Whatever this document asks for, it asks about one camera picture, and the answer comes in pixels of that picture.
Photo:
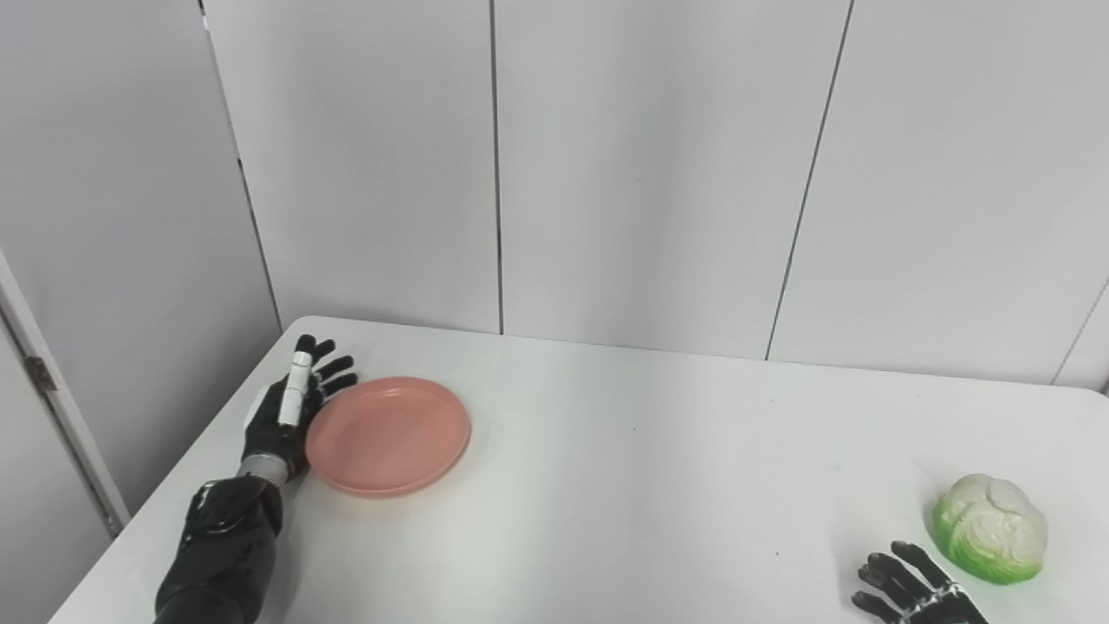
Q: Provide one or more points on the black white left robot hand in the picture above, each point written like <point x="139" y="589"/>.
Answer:
<point x="275" y="429"/>

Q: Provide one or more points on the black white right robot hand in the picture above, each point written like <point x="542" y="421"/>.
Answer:
<point x="918" y="598"/>

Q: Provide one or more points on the green white toy cabbage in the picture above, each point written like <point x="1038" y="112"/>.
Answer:
<point x="992" y="527"/>

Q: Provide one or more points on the pink round plate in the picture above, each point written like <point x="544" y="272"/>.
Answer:
<point x="387" y="436"/>

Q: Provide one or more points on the metal door hinge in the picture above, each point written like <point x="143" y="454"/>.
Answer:
<point x="40" y="373"/>

